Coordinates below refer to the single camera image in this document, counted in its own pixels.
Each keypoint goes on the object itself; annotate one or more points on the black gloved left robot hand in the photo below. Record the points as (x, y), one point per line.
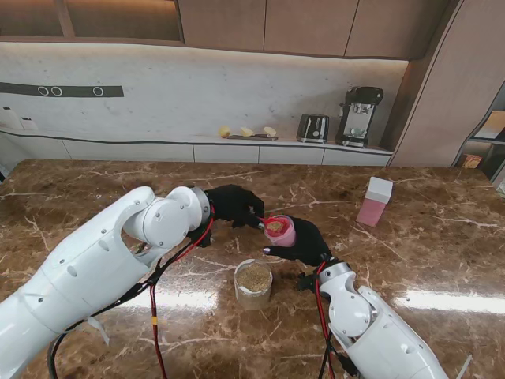
(233, 205)

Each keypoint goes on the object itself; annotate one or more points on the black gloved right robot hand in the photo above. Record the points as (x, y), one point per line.
(309, 242)

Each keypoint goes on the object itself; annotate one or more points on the pink measuring cup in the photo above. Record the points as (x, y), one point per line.
(284, 237)

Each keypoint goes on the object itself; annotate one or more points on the red plastic spoon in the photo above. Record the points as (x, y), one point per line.
(272, 225)

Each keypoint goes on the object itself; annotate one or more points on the clear grain jar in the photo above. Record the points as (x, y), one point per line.
(253, 286)

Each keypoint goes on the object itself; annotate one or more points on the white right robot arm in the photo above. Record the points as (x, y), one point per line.
(371, 327)

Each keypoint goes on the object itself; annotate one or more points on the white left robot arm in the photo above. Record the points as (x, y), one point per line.
(94, 268)

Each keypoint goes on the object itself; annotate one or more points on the pink container with white lid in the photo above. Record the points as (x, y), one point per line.
(375, 201)

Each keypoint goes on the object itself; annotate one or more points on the white counter with drawers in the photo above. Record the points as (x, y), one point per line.
(225, 153)

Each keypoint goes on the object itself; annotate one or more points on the dark cutting board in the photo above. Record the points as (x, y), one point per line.
(244, 137)

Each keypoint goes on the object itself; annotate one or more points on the yellow lemon piece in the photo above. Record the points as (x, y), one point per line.
(247, 132)
(224, 132)
(270, 131)

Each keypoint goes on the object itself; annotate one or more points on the black and silver toaster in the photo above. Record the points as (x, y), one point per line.
(313, 128)

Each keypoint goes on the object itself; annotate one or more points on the black espresso machine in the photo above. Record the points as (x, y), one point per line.
(359, 114)

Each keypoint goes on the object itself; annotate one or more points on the small wooden box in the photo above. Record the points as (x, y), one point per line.
(471, 161)

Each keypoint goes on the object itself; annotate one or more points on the tall brown cabinet panel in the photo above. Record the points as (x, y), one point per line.
(434, 98)

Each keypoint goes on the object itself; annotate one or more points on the dark open shelf unit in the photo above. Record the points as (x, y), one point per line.
(495, 154)

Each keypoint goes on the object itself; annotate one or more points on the tan book on shelf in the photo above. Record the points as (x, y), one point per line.
(495, 124)

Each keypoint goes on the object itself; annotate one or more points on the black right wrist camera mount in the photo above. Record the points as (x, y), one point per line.
(307, 281)

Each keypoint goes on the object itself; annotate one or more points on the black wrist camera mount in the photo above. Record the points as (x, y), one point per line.
(307, 281)
(201, 239)

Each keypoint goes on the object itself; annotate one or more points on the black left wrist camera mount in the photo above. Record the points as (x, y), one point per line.
(201, 239)

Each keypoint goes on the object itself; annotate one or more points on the brown wall cabinets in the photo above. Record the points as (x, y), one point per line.
(300, 27)

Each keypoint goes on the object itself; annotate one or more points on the black wall power strip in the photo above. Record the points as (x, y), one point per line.
(79, 91)

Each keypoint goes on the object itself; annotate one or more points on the white wall device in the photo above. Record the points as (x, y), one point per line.
(6, 116)
(28, 123)

